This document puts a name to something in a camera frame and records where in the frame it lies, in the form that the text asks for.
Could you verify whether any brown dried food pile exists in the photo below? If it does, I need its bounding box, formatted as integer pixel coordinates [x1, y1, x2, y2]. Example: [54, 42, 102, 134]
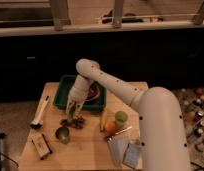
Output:
[60, 117, 85, 129]

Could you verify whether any metal knife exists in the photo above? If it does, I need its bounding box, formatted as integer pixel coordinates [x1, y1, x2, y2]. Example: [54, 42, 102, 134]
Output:
[104, 126, 132, 140]

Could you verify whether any green pepper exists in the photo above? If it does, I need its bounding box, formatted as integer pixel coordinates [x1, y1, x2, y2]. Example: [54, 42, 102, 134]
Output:
[67, 107, 75, 124]

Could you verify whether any small brown box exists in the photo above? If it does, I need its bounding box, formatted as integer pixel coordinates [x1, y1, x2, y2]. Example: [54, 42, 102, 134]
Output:
[31, 133, 52, 160]

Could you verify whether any blue grey cloth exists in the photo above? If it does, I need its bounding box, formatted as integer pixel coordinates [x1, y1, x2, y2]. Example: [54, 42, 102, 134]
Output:
[123, 143, 140, 169]

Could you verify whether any grey folded cloth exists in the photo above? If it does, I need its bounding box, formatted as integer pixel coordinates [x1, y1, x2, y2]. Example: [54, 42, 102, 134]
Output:
[107, 136, 129, 166]

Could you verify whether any orange fruit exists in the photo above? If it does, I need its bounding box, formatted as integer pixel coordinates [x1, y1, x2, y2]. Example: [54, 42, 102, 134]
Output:
[105, 121, 118, 135]

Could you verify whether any small metal cup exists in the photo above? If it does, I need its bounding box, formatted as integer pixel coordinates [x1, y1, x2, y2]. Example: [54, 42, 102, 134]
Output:
[55, 126, 70, 144]

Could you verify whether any green plastic cup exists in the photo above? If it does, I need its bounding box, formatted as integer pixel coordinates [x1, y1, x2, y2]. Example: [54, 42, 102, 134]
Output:
[115, 111, 128, 128]

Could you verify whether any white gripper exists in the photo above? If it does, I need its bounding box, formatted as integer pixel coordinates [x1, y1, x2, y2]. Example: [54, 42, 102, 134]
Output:
[65, 75, 93, 118]

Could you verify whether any dark red bowl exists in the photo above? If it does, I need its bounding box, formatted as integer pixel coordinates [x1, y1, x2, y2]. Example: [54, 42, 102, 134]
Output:
[87, 83, 100, 101]

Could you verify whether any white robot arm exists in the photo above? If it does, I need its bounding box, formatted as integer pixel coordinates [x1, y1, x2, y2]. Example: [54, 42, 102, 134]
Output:
[66, 59, 191, 171]

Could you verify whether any green plastic tray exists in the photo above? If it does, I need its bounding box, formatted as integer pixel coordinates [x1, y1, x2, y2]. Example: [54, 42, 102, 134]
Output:
[53, 75, 106, 112]

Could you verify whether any yellow banana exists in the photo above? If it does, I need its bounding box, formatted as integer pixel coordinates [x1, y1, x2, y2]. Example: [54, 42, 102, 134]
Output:
[100, 109, 107, 131]

